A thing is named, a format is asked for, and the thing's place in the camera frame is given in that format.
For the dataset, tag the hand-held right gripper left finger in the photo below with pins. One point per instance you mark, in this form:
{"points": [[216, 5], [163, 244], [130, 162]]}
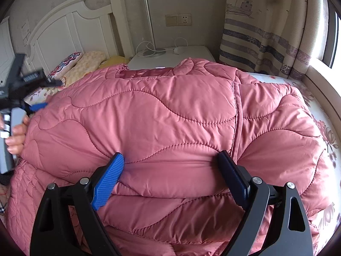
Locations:
{"points": [[109, 178]]}

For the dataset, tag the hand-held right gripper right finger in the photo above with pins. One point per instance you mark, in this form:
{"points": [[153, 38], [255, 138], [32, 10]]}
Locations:
{"points": [[235, 176]]}

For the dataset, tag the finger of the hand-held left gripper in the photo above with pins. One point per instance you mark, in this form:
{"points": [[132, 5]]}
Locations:
{"points": [[40, 77], [37, 107]]}

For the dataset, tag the pink quilted jacket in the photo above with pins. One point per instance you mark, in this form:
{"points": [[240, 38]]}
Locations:
{"points": [[170, 117]]}

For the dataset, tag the person's left hand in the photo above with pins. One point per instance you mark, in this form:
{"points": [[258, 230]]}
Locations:
{"points": [[16, 136]]}

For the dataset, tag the embroidered flower pillow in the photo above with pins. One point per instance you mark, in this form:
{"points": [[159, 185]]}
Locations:
{"points": [[65, 64]]}

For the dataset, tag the pale yellow patterned pillow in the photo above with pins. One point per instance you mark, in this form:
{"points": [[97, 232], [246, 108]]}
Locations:
{"points": [[85, 64]]}

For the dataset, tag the white wooden headboard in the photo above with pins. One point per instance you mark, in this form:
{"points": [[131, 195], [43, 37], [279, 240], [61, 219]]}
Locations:
{"points": [[72, 32]]}

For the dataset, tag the silver desk lamp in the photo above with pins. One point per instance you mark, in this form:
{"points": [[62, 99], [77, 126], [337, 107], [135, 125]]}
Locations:
{"points": [[149, 21]]}

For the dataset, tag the white nightstand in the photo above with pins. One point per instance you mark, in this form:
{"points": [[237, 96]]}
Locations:
{"points": [[186, 57]]}

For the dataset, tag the striped boat print curtain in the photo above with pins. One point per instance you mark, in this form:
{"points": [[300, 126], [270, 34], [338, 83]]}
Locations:
{"points": [[255, 32]]}

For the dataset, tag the window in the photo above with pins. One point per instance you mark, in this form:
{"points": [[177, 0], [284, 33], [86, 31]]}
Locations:
{"points": [[326, 37]]}

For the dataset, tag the white wall switch panel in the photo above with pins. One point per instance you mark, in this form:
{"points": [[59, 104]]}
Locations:
{"points": [[25, 33]]}

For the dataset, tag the beige wall socket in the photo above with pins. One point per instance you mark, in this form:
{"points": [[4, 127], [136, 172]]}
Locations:
{"points": [[178, 20]]}

